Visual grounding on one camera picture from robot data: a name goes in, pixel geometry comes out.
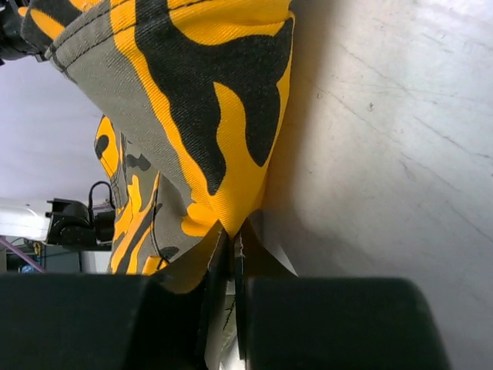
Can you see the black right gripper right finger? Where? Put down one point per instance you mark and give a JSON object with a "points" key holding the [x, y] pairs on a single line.
{"points": [[251, 260]]}

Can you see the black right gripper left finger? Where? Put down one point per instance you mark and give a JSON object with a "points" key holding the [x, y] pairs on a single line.
{"points": [[194, 288]]}

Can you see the yellow camouflage trousers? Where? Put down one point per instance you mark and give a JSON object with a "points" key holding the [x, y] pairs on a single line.
{"points": [[192, 94]]}

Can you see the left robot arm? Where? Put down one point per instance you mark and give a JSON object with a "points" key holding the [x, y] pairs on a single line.
{"points": [[72, 224]]}

